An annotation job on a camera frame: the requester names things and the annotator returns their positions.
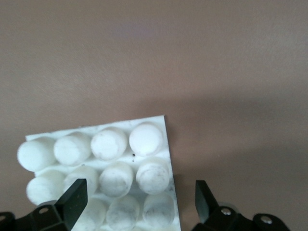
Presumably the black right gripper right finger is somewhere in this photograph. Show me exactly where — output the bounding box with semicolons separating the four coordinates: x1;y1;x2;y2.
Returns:
192;180;289;231

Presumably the brown table cover sheet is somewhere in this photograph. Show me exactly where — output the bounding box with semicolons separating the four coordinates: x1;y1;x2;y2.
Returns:
0;0;308;231

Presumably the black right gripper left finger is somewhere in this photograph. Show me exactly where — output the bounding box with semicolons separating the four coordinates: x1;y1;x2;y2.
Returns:
0;178;88;231

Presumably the white studded base plate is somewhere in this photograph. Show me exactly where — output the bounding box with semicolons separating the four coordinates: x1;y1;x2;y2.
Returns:
17;115;181;231

